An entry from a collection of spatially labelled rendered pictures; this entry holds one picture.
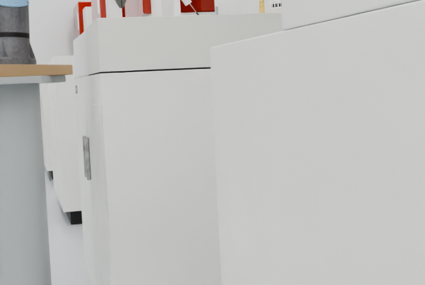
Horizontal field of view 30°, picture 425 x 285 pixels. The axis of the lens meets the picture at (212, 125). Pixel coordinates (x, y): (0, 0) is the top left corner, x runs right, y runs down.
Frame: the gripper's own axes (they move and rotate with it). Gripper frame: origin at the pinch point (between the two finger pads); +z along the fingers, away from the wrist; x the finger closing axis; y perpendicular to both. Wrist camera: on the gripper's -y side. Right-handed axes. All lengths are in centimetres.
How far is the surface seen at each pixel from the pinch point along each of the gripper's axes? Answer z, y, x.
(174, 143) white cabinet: 44, 46, -22
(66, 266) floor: 105, -81, 29
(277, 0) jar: 5, 61, 8
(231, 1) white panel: -4, -6, 62
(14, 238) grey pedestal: 69, 7, -50
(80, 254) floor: 105, -95, 48
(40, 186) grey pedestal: 55, 9, -42
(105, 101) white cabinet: 31, 37, -38
